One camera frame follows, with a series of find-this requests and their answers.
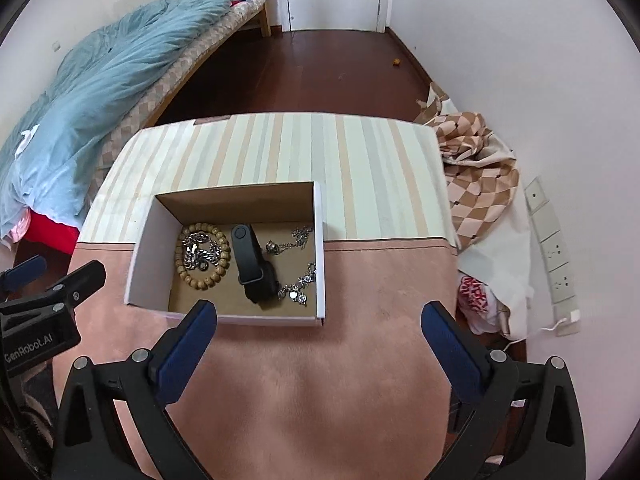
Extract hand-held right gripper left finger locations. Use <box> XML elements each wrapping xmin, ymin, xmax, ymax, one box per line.
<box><xmin>52</xmin><ymin>300</ymin><xmax>217</xmax><ymax>480</ymax></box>

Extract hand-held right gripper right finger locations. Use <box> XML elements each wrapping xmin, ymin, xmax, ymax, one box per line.
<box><xmin>421</xmin><ymin>301</ymin><xmax>586</xmax><ymax>480</ymax></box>

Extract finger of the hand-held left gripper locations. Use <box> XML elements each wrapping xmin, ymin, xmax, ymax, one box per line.
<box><xmin>0</xmin><ymin>255</ymin><xmax>48</xmax><ymax>293</ymax></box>
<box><xmin>50</xmin><ymin>260</ymin><xmax>107</xmax><ymax>311</ymax></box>

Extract cardboard box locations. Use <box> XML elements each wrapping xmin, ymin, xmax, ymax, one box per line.
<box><xmin>124</xmin><ymin>181</ymin><xmax>327</xmax><ymax>328</ymax></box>

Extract wooden bead bracelet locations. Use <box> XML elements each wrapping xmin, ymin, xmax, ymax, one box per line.
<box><xmin>173</xmin><ymin>222</ymin><xmax>232</xmax><ymax>291</ymax></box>

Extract chunky silver chain bracelet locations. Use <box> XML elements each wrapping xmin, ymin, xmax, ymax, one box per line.
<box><xmin>180</xmin><ymin>230</ymin><xmax>221</xmax><ymax>272</ymax></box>

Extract black smart band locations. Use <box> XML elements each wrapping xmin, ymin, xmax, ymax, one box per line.
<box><xmin>231</xmin><ymin>223</ymin><xmax>279</xmax><ymax>305</ymax></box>

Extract silver disc link bracelet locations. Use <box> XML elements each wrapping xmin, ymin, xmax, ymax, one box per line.
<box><xmin>277</xmin><ymin>261</ymin><xmax>317</xmax><ymax>306</ymax></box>

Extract thin silver charm bracelet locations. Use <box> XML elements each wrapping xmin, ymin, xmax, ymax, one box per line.
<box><xmin>265</xmin><ymin>226</ymin><xmax>315</xmax><ymax>257</ymax></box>

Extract red cloth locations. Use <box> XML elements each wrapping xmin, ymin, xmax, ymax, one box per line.
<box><xmin>22</xmin><ymin>210</ymin><xmax>83</xmax><ymax>256</ymax></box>

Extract plastic bag with red print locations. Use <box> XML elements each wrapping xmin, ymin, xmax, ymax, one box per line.
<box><xmin>457</xmin><ymin>274</ymin><xmax>511</xmax><ymax>336</ymax></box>

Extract white paper scrap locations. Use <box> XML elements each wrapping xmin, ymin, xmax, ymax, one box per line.
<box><xmin>15</xmin><ymin>122</ymin><xmax>41</xmax><ymax>156</ymax></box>

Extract brown checked cloth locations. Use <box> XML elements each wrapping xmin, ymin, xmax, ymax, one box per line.
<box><xmin>414</xmin><ymin>81</ymin><xmax>521</xmax><ymax>251</ymax></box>

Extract light blue duvet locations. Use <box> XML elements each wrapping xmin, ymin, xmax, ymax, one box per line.
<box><xmin>0</xmin><ymin>0</ymin><xmax>232</xmax><ymax>241</ymax></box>

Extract white cable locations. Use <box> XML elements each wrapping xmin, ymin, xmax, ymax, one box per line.
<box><xmin>502</xmin><ymin>317</ymin><xmax>568</xmax><ymax>356</ymax></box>

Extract white wall socket strip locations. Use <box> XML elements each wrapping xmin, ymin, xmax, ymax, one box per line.
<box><xmin>523</xmin><ymin>176</ymin><xmax>583</xmax><ymax>336</ymax></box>

